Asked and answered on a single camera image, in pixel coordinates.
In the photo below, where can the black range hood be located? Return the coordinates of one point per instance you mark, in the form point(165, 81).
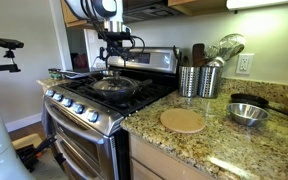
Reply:
point(150, 10)

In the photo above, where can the round cork trivet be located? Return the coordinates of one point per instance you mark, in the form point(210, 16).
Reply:
point(182, 120)

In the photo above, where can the large black frying pan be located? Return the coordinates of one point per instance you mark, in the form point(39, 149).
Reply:
point(117, 94)

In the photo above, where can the black camera on stand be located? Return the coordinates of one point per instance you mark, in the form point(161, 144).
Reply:
point(8, 50)

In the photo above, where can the shiny metal ladle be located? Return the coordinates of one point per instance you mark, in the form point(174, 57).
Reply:
point(215, 62)

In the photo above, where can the small green jar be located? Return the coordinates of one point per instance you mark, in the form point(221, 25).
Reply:
point(54, 74)

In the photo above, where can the white wall outlet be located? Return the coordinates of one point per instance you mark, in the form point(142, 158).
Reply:
point(244, 64)

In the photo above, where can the wooden wall cabinet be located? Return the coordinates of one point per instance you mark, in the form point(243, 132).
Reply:
point(197, 5)

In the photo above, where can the white drawer cabinet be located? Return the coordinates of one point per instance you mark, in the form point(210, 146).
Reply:
point(157, 163)

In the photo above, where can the under cabinet light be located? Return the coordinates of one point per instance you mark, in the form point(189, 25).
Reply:
point(260, 3)

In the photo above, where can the stainless steel bowl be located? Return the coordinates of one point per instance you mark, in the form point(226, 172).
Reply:
point(247, 115)

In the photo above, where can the small black skillet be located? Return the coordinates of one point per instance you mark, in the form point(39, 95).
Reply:
point(250, 99)

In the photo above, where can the flat dark grey device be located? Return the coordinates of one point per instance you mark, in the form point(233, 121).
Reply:
point(75, 74)

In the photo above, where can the black and orange clamp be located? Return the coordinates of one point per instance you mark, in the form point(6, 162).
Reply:
point(37, 151)

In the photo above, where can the dark wooden spatula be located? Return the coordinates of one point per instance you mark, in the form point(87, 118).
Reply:
point(199, 55)

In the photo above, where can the stainless steel gas stove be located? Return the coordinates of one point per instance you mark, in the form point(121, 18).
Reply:
point(94, 120)

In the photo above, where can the glass lid with steel rim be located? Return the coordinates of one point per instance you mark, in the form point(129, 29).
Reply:
point(114, 83)

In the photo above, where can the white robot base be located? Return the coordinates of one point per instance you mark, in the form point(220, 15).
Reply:
point(0, 140)

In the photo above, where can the perforated steel utensil holder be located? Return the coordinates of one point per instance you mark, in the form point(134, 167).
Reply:
point(188, 81)
point(209, 81)

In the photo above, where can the silver stove knob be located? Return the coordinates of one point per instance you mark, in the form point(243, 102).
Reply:
point(66, 102)
point(49, 92)
point(78, 108)
point(92, 116)
point(57, 97)

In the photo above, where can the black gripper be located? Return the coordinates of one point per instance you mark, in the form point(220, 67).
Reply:
point(115, 43)

